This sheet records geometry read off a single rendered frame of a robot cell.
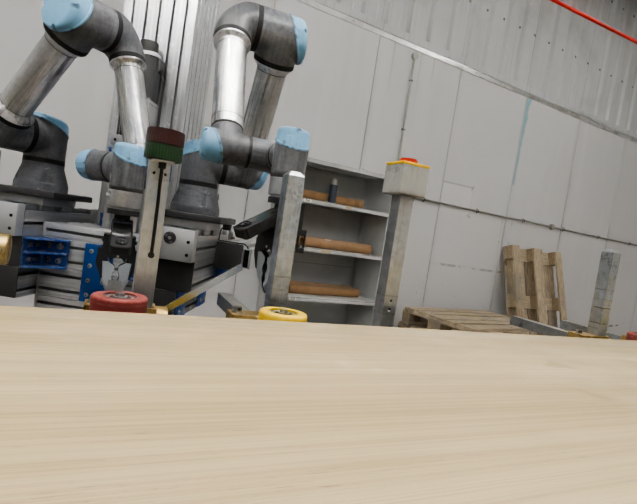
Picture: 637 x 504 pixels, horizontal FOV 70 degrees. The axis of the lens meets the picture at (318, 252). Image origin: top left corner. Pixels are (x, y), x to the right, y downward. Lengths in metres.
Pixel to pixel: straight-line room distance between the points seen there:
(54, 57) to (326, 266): 3.01
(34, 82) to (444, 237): 4.02
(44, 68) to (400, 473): 1.33
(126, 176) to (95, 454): 0.89
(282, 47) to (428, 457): 1.13
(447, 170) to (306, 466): 4.58
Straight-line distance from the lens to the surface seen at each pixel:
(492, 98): 5.33
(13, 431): 0.36
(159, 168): 0.84
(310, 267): 3.95
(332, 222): 4.01
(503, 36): 5.62
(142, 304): 0.73
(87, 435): 0.35
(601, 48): 6.95
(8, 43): 3.59
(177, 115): 1.70
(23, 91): 1.52
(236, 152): 1.07
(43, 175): 1.64
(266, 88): 1.38
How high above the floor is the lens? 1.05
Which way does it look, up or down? 3 degrees down
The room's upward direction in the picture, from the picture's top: 9 degrees clockwise
